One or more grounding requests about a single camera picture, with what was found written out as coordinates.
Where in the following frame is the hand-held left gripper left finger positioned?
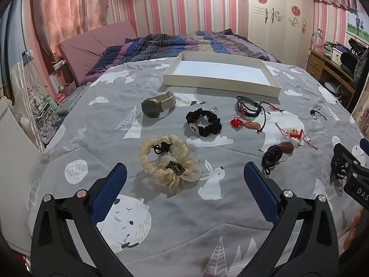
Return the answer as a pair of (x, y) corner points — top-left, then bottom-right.
(31, 162), (136, 277)

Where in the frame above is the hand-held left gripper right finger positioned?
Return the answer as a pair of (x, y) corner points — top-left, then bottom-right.
(239, 162), (339, 277)

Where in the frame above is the cream satin scrunchie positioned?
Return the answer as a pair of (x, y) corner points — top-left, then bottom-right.
(139, 134), (188, 177)

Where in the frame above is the red knot amber gourd pendant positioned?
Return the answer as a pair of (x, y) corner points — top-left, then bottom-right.
(230, 116), (262, 132)

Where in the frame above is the cream organza labelled scrunchie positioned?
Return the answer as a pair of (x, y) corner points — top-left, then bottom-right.
(152, 155), (201, 196)

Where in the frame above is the black cord bracelet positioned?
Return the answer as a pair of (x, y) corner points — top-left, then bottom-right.
(257, 102), (284, 134)

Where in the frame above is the black scrunchie band watch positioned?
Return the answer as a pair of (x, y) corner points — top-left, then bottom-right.
(185, 107), (222, 138)

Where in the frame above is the black leather braided bracelet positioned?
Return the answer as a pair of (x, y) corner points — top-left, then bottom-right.
(236, 96), (263, 119)

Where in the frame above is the beige strap wristwatch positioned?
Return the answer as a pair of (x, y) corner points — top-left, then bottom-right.
(141, 91), (176, 118)

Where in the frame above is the shallow cream cardboard tray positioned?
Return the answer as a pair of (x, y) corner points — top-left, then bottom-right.
(163, 51), (281, 98)

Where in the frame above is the person's right hand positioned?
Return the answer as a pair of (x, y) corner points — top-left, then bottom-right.
(344, 208), (369, 249)

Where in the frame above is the floral fabric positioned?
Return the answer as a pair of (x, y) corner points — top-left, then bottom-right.
(350, 91), (369, 139)

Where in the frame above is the grey animal print blanket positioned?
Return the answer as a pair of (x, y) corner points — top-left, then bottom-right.
(6, 55), (366, 277)

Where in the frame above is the black bag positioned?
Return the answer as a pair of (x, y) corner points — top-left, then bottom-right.
(340, 38), (369, 77)

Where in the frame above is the wooden desk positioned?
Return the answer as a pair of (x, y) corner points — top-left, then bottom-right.
(306, 48), (358, 113)

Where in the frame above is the comic print bag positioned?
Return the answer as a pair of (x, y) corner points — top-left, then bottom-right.
(25, 91), (63, 148)

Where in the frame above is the white board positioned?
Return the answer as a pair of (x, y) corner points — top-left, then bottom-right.
(0, 96), (44, 154)

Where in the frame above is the desk lamp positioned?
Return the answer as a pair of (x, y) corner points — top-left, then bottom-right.
(311, 29), (324, 51)

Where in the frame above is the white wardrobe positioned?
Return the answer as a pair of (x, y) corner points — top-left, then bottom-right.
(247, 0), (315, 70)

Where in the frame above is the pink mattress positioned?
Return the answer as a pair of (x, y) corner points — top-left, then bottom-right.
(58, 21), (138, 85)

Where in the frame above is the striped purple blue quilt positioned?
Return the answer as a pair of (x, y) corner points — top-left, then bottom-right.
(85, 29), (282, 77)

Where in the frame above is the pink curtain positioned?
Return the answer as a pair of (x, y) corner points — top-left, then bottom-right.
(30, 0), (111, 57)

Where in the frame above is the brown stone black cord pendant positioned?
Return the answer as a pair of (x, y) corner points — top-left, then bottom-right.
(261, 141), (295, 175)

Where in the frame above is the small black cord ring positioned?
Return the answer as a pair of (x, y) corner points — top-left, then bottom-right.
(310, 109), (328, 121)

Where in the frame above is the red string charm bracelet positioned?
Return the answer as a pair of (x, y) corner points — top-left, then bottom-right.
(275, 123), (318, 150)

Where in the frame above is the wall poster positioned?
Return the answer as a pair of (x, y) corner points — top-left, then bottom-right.
(346, 9), (369, 44)

